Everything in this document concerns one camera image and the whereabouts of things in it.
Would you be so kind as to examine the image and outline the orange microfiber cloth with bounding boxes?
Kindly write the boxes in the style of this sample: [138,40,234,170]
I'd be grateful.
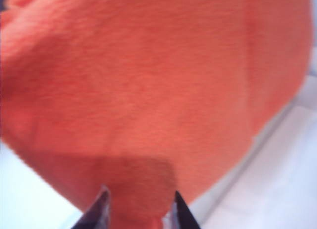
[0,0,313,229]

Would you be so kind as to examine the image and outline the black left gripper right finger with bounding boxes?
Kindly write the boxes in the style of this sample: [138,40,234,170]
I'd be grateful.
[163,190,203,229]

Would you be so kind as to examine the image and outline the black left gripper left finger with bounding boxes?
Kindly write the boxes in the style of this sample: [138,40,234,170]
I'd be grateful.
[71,185,111,229]

